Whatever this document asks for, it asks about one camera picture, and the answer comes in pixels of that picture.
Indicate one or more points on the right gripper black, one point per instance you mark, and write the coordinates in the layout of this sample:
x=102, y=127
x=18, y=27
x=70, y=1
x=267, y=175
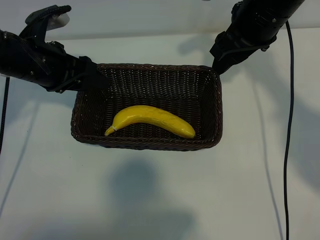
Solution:
x=260, y=22

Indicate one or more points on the dark brown woven basket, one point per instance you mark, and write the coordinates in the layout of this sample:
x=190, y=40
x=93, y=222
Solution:
x=155, y=85

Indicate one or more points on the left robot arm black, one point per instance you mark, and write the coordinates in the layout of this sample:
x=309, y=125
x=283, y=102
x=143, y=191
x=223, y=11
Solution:
x=10, y=55

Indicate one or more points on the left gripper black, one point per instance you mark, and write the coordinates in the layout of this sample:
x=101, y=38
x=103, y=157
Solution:
x=50, y=67

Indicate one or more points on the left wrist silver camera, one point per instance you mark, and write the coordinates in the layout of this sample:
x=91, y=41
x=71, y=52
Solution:
x=42, y=16

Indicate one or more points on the yellow banana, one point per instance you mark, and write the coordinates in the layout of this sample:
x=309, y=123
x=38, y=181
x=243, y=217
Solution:
x=150, y=116

